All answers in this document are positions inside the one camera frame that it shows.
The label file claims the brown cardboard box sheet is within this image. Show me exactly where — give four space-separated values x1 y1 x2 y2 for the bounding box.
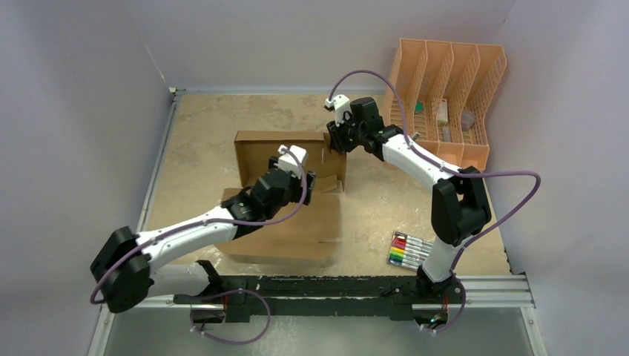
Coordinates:
217 131 346 260

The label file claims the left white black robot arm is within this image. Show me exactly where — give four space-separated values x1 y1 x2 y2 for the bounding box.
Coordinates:
89 152 317 313

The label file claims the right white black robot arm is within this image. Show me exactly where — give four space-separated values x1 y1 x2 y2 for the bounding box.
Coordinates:
324 95 492 302

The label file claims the white paper box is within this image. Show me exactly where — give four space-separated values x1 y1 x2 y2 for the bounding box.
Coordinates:
436 98 449 125

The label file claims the green small object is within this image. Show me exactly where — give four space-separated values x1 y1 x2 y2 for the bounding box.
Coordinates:
414 101 424 114

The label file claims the orange plastic file organizer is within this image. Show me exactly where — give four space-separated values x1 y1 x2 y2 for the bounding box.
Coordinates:
381 39 507 171

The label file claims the clear plastic cup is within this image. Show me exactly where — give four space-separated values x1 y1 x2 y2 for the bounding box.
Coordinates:
460 109 477 131

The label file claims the pack of coloured markers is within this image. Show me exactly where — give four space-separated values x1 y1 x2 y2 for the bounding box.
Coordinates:
387 231 433 271

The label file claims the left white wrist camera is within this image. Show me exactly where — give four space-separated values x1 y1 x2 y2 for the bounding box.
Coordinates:
277 145 309 178

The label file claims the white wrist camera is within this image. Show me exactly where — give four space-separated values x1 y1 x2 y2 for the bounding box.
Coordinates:
324 95 351 127
277 145 309 178

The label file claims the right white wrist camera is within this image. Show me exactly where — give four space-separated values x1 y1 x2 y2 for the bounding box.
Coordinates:
324 95 351 127

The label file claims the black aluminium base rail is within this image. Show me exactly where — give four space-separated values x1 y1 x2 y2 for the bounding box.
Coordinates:
106 273 534 328

